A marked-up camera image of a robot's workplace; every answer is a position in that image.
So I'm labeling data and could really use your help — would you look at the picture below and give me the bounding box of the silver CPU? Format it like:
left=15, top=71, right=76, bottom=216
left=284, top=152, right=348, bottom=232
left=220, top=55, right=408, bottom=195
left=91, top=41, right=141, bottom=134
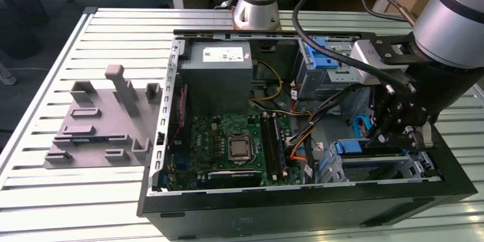
left=228, top=139, right=251, bottom=160

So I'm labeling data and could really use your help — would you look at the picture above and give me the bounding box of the black RAM slot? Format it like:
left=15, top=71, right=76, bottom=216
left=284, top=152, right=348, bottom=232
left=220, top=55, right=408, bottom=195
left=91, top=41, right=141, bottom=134
left=260, top=113, right=277, bottom=180
left=269, top=112, right=288, bottom=177

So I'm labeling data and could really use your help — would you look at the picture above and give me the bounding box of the yellow wire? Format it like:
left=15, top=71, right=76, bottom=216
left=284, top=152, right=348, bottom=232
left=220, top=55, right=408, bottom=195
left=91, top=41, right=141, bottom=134
left=251, top=60, right=284, bottom=103

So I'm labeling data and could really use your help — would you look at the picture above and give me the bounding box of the black wire bundle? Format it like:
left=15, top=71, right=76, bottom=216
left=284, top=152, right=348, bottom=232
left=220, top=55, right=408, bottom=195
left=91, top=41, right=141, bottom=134
left=301, top=86, right=373, bottom=129

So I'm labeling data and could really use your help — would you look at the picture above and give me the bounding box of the hard disk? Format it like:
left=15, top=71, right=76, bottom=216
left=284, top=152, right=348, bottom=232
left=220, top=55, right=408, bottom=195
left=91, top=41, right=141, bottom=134
left=335, top=139, right=408, bottom=158

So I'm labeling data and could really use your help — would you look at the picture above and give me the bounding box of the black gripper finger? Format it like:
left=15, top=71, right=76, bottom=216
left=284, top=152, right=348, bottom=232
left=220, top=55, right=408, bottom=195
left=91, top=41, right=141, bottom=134
left=364, top=88, right=405, bottom=152
left=395, top=97, right=435, bottom=152

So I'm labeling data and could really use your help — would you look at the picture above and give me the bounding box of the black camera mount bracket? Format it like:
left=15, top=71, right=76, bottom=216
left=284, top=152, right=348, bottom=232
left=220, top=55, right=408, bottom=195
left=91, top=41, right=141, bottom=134
left=368, top=35, right=419, bottom=66

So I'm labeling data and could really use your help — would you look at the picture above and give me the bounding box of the CPU socket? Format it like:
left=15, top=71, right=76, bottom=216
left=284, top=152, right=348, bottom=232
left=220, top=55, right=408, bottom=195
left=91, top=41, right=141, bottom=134
left=224, top=133, right=256, bottom=166

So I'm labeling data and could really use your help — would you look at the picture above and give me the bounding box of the blue drive latch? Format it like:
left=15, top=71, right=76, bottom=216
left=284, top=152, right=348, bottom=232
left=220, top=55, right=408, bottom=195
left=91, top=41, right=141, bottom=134
left=307, top=37, right=340, bottom=70

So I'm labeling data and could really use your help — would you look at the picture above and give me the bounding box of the black graphics card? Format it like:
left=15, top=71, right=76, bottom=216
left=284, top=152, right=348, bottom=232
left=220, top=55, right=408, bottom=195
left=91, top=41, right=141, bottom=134
left=196, top=169, right=263, bottom=189

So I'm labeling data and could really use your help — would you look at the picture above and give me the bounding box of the grey power supply unit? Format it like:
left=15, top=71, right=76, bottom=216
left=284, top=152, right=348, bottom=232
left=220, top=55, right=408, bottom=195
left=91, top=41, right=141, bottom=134
left=177, top=40, right=255, bottom=117

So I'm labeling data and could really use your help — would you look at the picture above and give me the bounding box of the thick black cable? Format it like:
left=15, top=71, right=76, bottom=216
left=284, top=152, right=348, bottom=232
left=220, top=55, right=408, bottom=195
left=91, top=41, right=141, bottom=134
left=291, top=0, right=397, bottom=87

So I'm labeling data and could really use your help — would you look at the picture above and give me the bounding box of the grey parts rack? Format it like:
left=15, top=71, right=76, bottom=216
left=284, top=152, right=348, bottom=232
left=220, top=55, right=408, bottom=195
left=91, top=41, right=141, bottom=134
left=43, top=65, right=165, bottom=171

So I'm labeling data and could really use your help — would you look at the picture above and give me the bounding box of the green motherboard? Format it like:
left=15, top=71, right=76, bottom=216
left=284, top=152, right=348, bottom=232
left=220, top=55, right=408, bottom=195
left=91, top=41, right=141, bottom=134
left=165, top=113, right=303, bottom=190

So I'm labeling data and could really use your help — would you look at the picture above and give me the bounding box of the blue data wire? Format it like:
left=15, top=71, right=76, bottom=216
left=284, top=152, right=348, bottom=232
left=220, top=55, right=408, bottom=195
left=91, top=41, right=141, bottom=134
left=353, top=114, right=375, bottom=142

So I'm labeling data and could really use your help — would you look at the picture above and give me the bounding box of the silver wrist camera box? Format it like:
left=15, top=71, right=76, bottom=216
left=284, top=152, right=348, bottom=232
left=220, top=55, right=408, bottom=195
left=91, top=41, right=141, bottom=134
left=349, top=40, right=409, bottom=84

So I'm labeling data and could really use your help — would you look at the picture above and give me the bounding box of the silver disk bay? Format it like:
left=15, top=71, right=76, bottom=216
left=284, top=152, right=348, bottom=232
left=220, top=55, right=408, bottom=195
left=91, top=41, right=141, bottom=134
left=319, top=138, right=436, bottom=183

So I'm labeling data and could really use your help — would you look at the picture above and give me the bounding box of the silver optical drive cage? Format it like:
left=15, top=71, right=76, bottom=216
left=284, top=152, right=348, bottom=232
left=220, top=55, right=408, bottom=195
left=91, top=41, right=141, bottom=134
left=295, top=37, right=379, bottom=101

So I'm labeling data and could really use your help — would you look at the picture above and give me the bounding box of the black open PC case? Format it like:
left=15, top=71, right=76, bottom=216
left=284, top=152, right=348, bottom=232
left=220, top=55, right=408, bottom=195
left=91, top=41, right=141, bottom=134
left=136, top=29, right=480, bottom=240

